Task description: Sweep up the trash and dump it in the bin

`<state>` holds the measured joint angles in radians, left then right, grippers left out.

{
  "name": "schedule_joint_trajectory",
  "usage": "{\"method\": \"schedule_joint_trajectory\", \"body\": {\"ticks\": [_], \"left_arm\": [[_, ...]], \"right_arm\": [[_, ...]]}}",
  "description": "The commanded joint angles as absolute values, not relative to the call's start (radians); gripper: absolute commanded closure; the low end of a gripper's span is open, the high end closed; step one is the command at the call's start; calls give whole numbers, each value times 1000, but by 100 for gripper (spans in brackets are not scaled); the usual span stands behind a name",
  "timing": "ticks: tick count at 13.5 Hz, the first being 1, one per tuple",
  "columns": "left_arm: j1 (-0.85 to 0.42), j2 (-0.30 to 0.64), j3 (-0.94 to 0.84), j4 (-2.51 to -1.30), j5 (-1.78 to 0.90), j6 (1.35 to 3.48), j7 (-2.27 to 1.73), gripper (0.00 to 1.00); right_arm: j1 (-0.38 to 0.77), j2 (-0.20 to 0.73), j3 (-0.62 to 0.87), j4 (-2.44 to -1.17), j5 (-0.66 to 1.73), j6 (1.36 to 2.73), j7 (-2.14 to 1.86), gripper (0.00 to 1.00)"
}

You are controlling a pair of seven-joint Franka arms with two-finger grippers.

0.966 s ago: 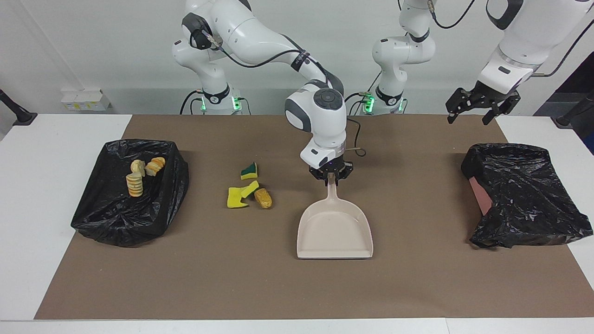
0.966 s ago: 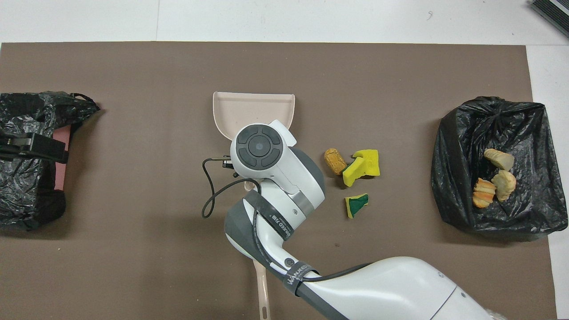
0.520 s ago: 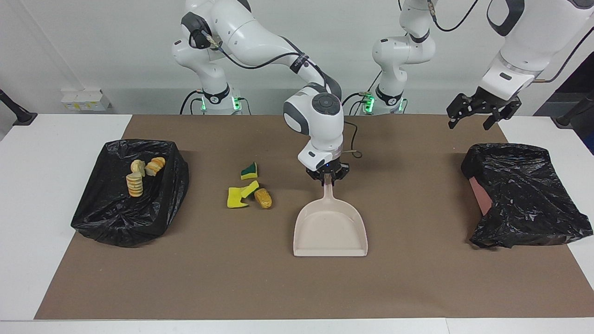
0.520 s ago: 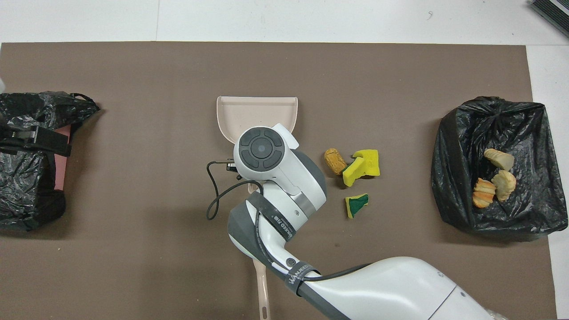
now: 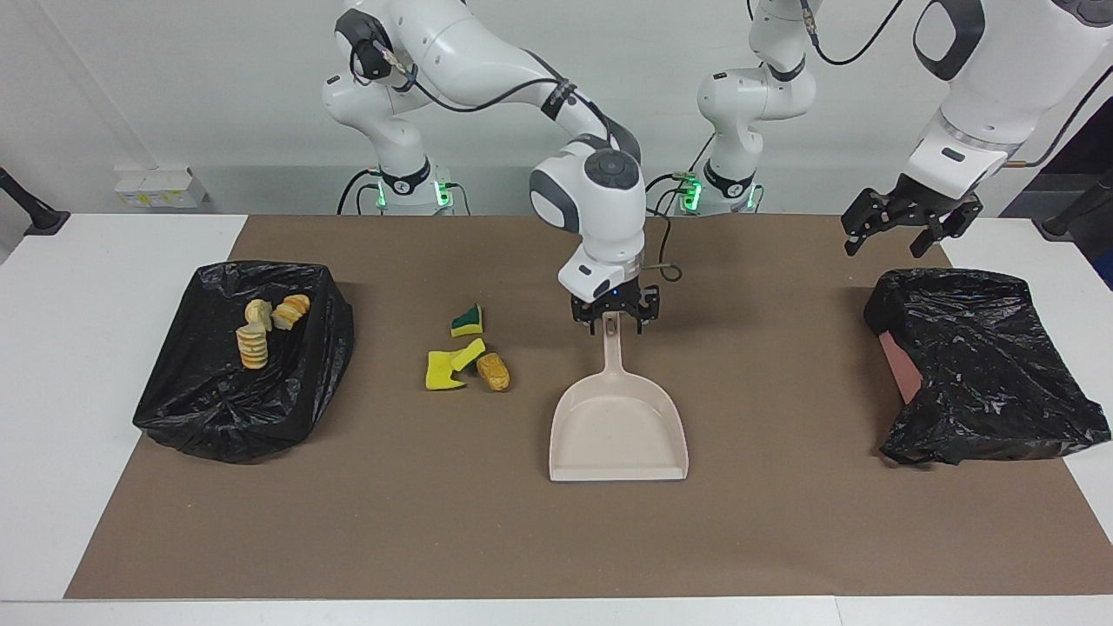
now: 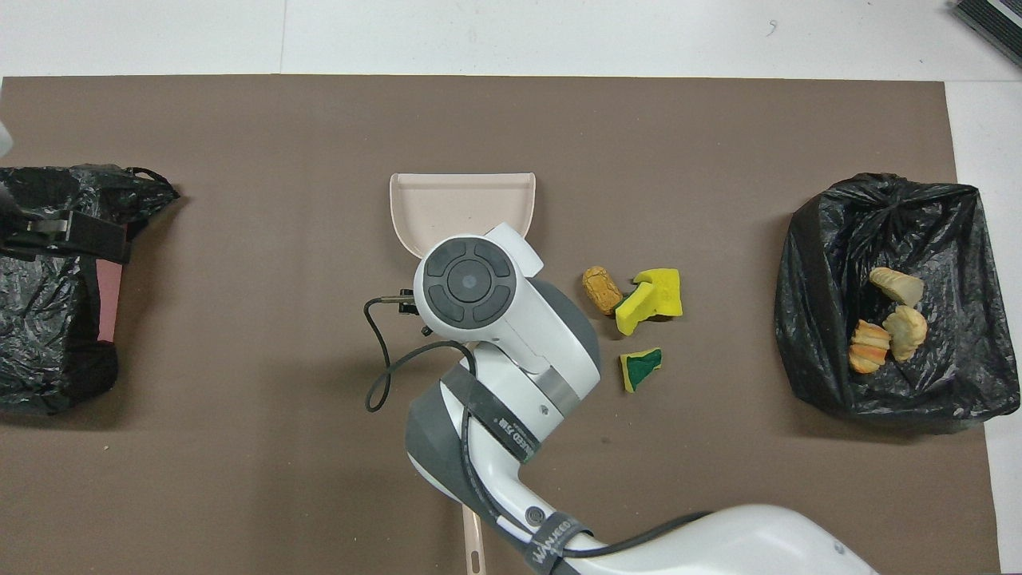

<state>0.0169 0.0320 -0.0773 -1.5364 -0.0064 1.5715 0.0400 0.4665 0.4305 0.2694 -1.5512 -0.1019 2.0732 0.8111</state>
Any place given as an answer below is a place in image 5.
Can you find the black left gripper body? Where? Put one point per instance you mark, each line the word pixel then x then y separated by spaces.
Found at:
pixel 913 202

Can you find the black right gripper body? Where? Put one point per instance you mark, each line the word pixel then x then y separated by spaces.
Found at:
pixel 617 304

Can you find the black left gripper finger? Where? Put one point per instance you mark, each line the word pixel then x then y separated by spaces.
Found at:
pixel 854 236
pixel 929 239

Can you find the beige plastic dustpan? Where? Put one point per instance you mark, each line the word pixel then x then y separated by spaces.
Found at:
pixel 617 435

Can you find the brown cork-like sponge piece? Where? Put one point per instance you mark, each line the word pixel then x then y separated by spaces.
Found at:
pixel 493 371

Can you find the yellow and green sponge piece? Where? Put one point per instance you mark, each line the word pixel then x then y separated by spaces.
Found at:
pixel 467 320

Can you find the pale yellow sponge chunk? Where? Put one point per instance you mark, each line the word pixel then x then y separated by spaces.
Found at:
pixel 252 346
pixel 258 310
pixel 291 310

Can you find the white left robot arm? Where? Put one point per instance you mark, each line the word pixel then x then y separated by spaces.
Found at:
pixel 1000 52

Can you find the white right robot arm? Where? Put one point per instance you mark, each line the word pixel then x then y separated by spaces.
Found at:
pixel 461 43

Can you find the pink bin box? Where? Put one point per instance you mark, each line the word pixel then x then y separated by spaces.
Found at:
pixel 900 369

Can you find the black trash bag bin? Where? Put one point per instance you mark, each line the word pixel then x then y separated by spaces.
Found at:
pixel 991 374
pixel 243 409

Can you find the brown table mat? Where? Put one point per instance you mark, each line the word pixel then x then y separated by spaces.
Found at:
pixel 522 522

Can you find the black camera stand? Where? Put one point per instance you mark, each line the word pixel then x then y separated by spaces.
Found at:
pixel 1065 224
pixel 39 217

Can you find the white wall socket box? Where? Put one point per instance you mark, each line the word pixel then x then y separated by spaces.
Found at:
pixel 161 189

